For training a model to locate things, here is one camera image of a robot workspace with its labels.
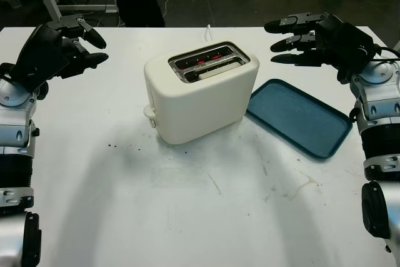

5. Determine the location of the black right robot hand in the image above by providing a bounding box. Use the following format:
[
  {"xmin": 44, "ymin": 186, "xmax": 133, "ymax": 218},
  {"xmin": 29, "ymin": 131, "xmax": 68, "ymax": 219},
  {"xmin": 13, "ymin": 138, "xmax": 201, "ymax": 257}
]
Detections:
[{"xmin": 264, "ymin": 13, "xmax": 346, "ymax": 69}]

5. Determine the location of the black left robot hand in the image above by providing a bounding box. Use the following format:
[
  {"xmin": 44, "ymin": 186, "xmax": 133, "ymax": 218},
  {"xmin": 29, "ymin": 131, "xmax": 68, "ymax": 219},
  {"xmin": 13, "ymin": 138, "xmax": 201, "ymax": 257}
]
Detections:
[{"xmin": 20, "ymin": 14, "xmax": 109, "ymax": 79}]

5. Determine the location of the pale toast slice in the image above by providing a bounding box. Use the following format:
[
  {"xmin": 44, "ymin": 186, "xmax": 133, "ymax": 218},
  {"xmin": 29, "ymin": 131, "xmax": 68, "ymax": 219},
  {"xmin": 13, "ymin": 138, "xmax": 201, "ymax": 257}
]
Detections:
[{"xmin": 198, "ymin": 61, "xmax": 244, "ymax": 80}]

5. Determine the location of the cream white two-slot toaster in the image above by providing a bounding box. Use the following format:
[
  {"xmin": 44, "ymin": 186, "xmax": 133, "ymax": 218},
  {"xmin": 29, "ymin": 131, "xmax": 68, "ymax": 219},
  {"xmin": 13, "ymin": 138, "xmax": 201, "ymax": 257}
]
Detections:
[{"xmin": 142, "ymin": 41, "xmax": 260, "ymax": 146}]

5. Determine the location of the blue rectangular tray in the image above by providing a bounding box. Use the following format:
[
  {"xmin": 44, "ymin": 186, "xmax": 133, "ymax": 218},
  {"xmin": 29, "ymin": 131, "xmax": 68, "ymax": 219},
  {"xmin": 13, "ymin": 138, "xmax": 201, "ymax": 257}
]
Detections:
[{"xmin": 246, "ymin": 78, "xmax": 353, "ymax": 163}]

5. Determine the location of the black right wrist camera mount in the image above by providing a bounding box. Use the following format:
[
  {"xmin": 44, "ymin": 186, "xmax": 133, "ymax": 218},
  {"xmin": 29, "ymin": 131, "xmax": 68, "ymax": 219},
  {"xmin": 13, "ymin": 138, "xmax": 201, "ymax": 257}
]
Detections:
[{"xmin": 336, "ymin": 22, "xmax": 376, "ymax": 84}]

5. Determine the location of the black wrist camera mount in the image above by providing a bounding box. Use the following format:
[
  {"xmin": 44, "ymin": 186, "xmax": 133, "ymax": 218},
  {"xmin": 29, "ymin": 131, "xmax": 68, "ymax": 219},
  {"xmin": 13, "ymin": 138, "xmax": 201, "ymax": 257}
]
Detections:
[
  {"xmin": 336, "ymin": 22, "xmax": 376, "ymax": 84},
  {"xmin": 17, "ymin": 40, "xmax": 71, "ymax": 93}
]

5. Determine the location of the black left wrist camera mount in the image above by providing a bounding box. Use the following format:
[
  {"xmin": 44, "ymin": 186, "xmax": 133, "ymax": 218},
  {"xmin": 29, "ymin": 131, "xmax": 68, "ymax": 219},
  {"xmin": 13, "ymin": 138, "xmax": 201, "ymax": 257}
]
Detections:
[{"xmin": 17, "ymin": 40, "xmax": 71, "ymax": 93}]

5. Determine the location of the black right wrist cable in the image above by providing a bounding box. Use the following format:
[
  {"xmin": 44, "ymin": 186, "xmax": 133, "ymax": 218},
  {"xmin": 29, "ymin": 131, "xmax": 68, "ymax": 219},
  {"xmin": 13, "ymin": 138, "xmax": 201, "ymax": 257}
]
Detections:
[{"xmin": 365, "ymin": 46, "xmax": 400, "ymax": 63}]

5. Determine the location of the white toaster power cord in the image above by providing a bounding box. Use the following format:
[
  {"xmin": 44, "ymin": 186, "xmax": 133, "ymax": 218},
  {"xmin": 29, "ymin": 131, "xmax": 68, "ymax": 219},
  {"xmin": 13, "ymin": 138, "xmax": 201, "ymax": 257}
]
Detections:
[{"xmin": 202, "ymin": 24, "xmax": 215, "ymax": 44}]

